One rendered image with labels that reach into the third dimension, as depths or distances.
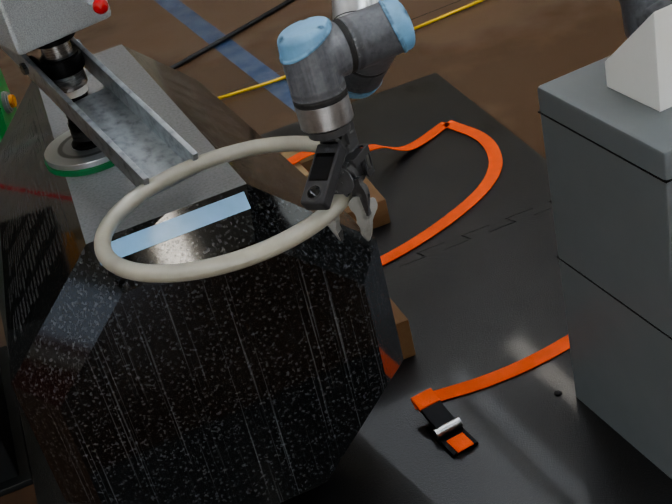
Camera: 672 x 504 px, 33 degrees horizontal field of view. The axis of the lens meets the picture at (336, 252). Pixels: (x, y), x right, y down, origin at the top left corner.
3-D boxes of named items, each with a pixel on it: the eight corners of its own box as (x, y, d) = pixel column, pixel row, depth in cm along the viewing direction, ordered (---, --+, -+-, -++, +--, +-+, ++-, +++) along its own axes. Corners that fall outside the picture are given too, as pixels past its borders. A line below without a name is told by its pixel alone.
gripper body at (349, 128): (377, 174, 195) (360, 110, 189) (357, 199, 189) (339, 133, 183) (338, 175, 199) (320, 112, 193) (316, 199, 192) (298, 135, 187)
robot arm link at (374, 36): (384, 15, 194) (319, 40, 191) (400, -17, 183) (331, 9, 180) (410, 63, 193) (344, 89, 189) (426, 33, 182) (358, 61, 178)
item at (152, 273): (57, 238, 214) (51, 224, 212) (273, 128, 233) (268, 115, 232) (171, 319, 175) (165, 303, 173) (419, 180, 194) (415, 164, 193)
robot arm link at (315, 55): (343, 19, 177) (285, 42, 174) (362, 93, 183) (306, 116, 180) (319, 9, 185) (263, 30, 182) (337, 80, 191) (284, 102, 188)
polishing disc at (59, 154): (67, 127, 268) (65, 122, 267) (151, 118, 262) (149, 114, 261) (30, 174, 251) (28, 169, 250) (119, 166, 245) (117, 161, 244)
